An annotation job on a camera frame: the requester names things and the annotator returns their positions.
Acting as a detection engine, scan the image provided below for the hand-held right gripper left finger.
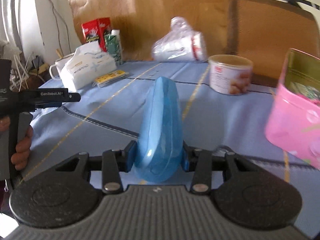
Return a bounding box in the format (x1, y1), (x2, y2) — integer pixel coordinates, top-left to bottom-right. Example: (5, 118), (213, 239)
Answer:
(54, 141), (137, 194)

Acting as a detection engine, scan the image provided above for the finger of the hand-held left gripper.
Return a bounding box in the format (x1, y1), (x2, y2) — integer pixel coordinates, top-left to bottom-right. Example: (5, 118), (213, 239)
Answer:
(20, 88), (81, 103)
(34, 102), (63, 110)

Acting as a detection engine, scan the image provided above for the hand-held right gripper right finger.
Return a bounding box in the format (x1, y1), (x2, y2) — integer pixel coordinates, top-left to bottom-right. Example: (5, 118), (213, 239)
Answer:
(181, 142), (254, 194)

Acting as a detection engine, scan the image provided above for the blue glasses case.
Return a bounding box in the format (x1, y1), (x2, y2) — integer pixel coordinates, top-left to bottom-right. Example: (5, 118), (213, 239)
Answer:
(135, 77), (184, 182)

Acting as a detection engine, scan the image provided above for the pink box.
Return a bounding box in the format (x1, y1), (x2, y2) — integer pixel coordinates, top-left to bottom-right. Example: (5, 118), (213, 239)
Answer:
(265, 48), (320, 169)

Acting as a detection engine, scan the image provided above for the green patterned tissue packet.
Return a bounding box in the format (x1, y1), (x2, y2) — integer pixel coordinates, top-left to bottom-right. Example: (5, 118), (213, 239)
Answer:
(287, 81), (320, 105)

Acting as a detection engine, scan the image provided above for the person's left hand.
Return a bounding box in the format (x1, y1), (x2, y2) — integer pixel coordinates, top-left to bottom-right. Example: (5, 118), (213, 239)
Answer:
(11, 126), (34, 171)

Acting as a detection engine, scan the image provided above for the wooden stand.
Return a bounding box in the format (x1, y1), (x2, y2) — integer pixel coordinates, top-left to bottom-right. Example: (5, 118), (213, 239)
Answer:
(24, 62), (50, 85)

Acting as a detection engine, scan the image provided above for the white enamel mug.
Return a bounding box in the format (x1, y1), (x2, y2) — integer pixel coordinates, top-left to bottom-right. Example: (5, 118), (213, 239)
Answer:
(49, 54), (75, 80)

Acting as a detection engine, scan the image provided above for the dark grey charger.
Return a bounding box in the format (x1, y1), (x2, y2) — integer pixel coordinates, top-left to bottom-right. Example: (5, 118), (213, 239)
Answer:
(32, 55), (45, 67)

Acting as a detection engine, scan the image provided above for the white facial tissue pack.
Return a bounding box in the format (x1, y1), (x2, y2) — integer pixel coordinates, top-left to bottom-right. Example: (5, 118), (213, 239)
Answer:
(60, 42), (117, 92)

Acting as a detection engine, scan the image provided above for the blue plaid tablecloth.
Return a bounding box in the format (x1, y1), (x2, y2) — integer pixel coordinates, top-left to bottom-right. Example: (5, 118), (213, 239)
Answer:
(15, 60), (320, 205)

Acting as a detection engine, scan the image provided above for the yellow flat box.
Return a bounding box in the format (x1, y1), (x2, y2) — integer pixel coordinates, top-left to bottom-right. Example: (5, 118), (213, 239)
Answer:
(94, 70), (129, 88)

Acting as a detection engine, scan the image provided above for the red tin box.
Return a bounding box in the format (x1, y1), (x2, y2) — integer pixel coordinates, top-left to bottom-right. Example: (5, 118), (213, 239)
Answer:
(82, 17), (112, 52)

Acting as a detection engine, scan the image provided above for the green carton with white cap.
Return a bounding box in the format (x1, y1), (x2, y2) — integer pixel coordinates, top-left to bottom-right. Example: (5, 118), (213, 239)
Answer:
(104, 29), (123, 64)

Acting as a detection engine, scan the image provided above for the white tin can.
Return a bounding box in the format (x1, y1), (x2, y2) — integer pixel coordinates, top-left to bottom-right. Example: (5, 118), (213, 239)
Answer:
(208, 54), (253, 95)

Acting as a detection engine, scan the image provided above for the brown wooden panel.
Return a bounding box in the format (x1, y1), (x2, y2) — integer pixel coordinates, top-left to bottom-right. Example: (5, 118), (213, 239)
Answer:
(67, 0), (250, 62)

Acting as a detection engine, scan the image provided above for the clear plastic bag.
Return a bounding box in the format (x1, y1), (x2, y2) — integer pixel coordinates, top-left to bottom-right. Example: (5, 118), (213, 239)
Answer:
(152, 17), (208, 62)

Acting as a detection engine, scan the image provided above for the brown wicker chair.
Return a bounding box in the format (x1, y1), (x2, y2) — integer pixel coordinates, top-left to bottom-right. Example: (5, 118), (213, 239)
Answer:
(225, 0), (320, 88)

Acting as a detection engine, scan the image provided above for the black cable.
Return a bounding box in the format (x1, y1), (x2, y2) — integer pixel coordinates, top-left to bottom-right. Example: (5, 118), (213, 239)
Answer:
(49, 0), (73, 55)

